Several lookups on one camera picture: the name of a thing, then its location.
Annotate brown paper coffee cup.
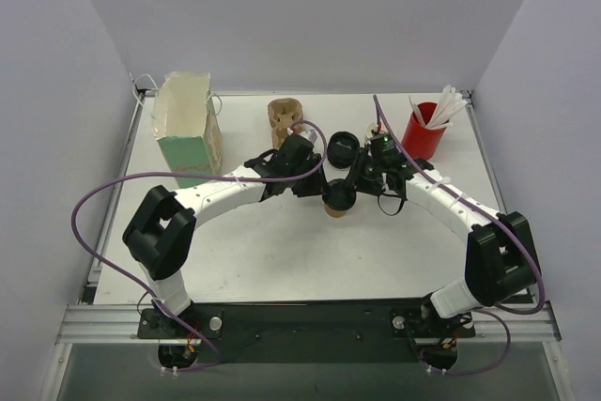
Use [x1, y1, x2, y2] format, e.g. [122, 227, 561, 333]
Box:
[324, 204, 348, 219]

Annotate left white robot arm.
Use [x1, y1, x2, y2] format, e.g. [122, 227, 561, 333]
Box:
[122, 134, 325, 337]

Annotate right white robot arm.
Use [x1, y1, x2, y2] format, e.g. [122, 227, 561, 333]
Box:
[342, 133, 541, 319]

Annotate black coffee lid stack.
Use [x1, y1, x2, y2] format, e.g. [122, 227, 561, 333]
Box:
[326, 131, 360, 170]

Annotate green paper takeout bag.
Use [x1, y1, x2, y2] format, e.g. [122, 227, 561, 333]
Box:
[152, 71, 223, 188]

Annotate brown paper cup stack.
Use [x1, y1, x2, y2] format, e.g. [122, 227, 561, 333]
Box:
[365, 121, 388, 139]

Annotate red straw holder cup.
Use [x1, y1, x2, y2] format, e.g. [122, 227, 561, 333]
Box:
[401, 113, 446, 160]

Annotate brown cardboard cup carrier stack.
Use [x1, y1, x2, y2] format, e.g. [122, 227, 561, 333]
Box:
[268, 98, 303, 149]

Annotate white wrapped straws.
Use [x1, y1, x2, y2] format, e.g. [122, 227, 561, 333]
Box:
[408, 85, 468, 131]

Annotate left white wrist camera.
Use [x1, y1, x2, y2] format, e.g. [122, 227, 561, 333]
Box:
[298, 129, 318, 144]

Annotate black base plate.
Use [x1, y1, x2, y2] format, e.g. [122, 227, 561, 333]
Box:
[137, 298, 475, 367]

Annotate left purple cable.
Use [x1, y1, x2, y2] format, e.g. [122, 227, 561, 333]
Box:
[69, 119, 329, 372]

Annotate purple cable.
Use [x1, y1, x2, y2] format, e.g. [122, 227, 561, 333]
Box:
[373, 94, 548, 377]
[69, 119, 329, 372]

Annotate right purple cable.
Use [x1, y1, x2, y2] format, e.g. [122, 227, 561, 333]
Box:
[373, 94, 548, 377]

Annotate aluminium front rail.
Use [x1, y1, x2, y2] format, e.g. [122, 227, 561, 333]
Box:
[56, 300, 561, 344]

